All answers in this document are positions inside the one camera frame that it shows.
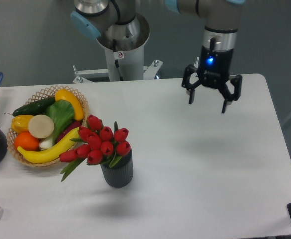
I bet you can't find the beige round disc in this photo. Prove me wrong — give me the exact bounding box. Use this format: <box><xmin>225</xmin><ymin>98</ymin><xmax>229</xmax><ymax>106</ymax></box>
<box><xmin>28</xmin><ymin>115</ymin><xmax>54</xmax><ymax>139</ymax></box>

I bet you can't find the green cucumber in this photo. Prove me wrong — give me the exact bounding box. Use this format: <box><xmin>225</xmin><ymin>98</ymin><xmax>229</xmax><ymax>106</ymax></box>
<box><xmin>5</xmin><ymin>97</ymin><xmax>55</xmax><ymax>117</ymax></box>

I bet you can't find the long yellow squash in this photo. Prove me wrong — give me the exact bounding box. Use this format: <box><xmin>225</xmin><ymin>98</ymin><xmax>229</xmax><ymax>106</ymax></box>
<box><xmin>17</xmin><ymin>127</ymin><xmax>79</xmax><ymax>164</ymax></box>

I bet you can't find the yellow squash upper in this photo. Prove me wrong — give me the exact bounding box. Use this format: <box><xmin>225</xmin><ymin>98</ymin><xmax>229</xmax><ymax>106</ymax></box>
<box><xmin>55</xmin><ymin>89</ymin><xmax>84</xmax><ymax>121</ymax></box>

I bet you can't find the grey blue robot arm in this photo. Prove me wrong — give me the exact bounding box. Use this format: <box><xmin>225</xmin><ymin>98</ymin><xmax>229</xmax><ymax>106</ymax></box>
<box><xmin>70</xmin><ymin>0</ymin><xmax>244</xmax><ymax>106</ymax></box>

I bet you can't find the green bok choy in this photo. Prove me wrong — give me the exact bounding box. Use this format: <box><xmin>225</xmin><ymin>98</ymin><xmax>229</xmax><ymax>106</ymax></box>
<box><xmin>39</xmin><ymin>100</ymin><xmax>74</xmax><ymax>151</ymax></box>

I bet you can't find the yellow bell pepper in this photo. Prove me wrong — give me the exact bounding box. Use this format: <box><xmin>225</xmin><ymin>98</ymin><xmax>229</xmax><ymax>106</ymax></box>
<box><xmin>11</xmin><ymin>115</ymin><xmax>34</xmax><ymax>134</ymax></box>

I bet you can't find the red tulip bouquet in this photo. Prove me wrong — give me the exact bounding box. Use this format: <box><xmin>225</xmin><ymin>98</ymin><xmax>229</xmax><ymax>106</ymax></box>
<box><xmin>59</xmin><ymin>115</ymin><xmax>132</xmax><ymax>181</ymax></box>

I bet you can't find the orange fruit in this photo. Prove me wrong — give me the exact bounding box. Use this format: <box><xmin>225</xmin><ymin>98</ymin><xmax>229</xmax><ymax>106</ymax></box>
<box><xmin>14</xmin><ymin>132</ymin><xmax>40</xmax><ymax>151</ymax></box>

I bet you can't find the woven wicker basket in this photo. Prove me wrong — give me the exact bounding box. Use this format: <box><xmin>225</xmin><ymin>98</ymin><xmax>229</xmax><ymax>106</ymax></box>
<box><xmin>7</xmin><ymin>85</ymin><xmax>89</xmax><ymax>167</ymax></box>

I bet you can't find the purple eggplant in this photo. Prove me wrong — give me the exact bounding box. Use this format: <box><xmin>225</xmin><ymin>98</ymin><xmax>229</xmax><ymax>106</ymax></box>
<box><xmin>56</xmin><ymin>121</ymin><xmax>82</xmax><ymax>143</ymax></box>

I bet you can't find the dark grey ribbed vase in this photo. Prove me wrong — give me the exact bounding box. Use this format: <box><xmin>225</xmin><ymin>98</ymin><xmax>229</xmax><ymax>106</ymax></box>
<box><xmin>101</xmin><ymin>150</ymin><xmax>134</xmax><ymax>188</ymax></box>

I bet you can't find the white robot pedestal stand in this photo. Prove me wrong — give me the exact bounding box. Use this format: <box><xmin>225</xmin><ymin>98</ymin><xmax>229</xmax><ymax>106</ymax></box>
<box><xmin>73</xmin><ymin>46</ymin><xmax>163</xmax><ymax>83</ymax></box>

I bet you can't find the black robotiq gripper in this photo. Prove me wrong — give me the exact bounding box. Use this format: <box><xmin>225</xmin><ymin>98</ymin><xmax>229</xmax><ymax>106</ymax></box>
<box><xmin>181</xmin><ymin>30</ymin><xmax>243</xmax><ymax>114</ymax></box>

